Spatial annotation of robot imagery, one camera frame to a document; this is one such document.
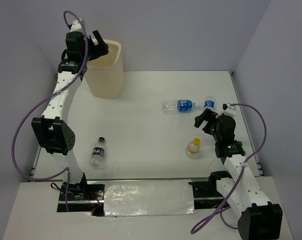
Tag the clear bottle black cap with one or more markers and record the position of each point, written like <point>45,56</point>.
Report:
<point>97,158</point>

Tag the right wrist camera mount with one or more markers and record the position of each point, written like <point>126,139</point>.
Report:
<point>228,110</point>

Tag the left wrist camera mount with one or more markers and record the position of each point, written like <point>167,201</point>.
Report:
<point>77,25</point>

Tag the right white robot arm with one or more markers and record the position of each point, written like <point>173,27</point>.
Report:
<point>258,218</point>

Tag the silver reflective sheet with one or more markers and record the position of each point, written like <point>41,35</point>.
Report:
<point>148,198</point>

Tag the clear bottle yellow cap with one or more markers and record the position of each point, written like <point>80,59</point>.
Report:
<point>192,150</point>

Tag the green plastic bottle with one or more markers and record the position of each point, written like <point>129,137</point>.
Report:
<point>242,148</point>

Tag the beige plastic bin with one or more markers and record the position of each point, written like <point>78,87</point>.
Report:
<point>105,75</point>

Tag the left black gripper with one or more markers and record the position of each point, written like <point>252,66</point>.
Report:
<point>99,50</point>

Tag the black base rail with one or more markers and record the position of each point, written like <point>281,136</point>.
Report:
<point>205,197</point>

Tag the small bottle blue cap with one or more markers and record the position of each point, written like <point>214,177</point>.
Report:
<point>209,103</point>

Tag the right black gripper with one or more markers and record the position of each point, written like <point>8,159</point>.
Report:
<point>208,115</point>

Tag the clear bottle large blue label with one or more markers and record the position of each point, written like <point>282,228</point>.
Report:
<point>181,106</point>

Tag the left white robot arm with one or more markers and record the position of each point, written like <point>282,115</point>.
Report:
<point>51,129</point>

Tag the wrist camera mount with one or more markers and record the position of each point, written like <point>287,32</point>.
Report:
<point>77,25</point>
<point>228,110</point>

